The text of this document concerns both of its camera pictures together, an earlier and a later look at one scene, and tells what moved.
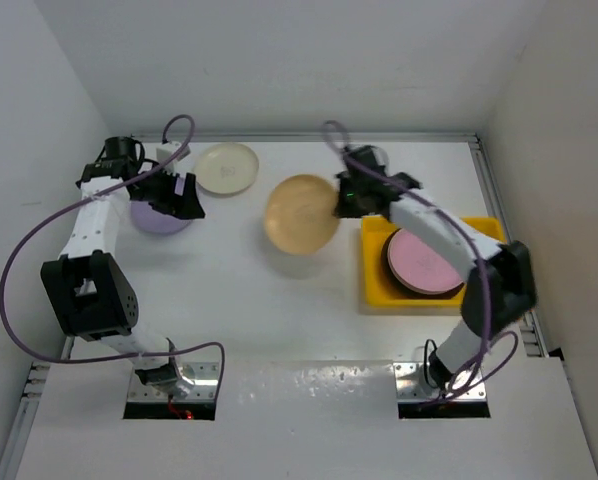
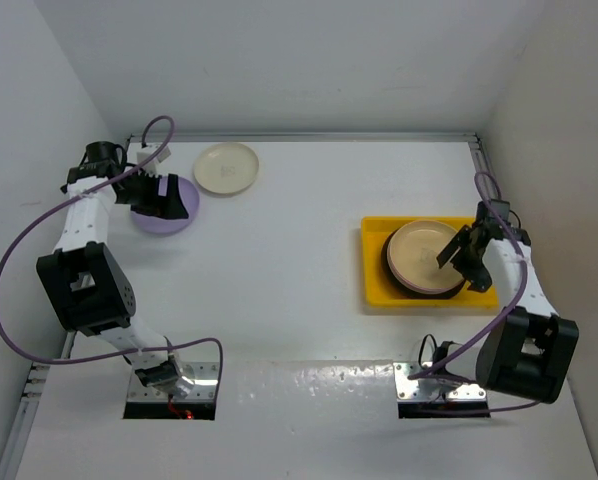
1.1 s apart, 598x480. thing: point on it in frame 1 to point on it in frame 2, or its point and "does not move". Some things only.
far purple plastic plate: (147, 218) does not move
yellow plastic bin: (379, 293) does not move
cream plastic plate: (225, 169) does not move
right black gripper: (342, 208) to (481, 277)
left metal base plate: (204, 375) does not move
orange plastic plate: (299, 214) to (413, 252)
